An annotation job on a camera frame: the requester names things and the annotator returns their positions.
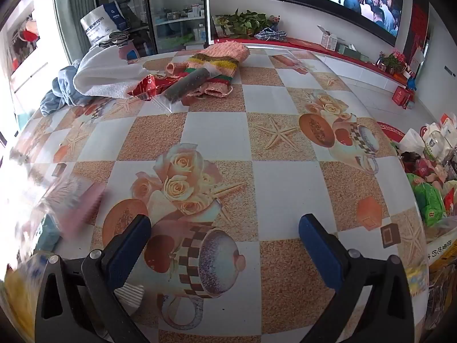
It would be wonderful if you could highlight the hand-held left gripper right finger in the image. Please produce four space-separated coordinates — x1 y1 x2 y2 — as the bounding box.
298 214 415 343

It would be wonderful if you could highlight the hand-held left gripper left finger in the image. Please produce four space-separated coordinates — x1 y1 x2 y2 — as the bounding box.
35 214 152 343

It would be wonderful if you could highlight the large pink snack pouch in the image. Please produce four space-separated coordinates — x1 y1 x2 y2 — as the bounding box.
53 180 108 240

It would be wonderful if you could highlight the yellow snack packet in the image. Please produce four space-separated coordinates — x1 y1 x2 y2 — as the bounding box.
0 257 47 340

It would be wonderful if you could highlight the red shiny snack packet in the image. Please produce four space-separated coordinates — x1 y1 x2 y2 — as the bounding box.
128 73 179 101

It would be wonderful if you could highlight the dark snack bar clear wrapper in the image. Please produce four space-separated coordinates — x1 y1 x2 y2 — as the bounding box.
152 66 215 115

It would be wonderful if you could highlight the teal packet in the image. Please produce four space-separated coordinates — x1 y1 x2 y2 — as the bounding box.
34 214 61 254

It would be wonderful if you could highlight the printed checkered tablecloth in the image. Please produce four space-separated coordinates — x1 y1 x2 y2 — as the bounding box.
0 48 429 343

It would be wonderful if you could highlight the green plastic bag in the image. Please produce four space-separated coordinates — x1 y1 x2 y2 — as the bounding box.
407 173 447 227

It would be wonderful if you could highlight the red round mat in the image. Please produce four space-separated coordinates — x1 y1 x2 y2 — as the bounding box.
376 121 408 143

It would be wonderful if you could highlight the white plastic bag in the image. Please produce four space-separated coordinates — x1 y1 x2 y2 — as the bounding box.
398 129 425 158

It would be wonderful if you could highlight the red gift box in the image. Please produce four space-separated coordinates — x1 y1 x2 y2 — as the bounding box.
392 86 415 109

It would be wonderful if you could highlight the white towel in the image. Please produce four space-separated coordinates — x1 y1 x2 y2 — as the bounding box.
73 47 149 101

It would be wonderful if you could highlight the pink container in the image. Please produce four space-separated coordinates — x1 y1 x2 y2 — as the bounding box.
119 41 140 61

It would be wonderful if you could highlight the green box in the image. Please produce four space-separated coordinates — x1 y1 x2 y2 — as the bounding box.
337 43 370 61

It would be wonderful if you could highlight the pink flower pot plant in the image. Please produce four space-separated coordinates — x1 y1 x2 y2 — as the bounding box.
378 52 408 75

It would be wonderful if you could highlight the red low ledge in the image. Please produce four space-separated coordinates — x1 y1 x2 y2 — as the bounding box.
214 36 415 90

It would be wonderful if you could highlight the open white carton box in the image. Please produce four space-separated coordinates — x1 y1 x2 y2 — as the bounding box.
317 25 338 50

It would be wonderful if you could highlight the pink knitted cloth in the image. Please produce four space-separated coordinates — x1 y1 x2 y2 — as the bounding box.
166 43 250 99

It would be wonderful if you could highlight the blue checkered cloth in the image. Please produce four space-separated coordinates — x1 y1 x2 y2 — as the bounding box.
254 27 287 41

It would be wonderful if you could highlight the white printed sack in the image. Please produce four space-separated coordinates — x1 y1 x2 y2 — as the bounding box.
79 3 127 47

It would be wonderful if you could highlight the green potted plant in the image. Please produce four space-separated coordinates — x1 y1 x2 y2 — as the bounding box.
228 9 268 38

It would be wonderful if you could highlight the wall poster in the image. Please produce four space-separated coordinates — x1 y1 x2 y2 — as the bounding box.
9 5 41 75

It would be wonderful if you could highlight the red wall hanging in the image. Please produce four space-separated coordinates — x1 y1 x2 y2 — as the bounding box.
403 3 429 65

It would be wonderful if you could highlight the picture frame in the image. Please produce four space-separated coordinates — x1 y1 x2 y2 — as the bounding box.
212 14 236 38

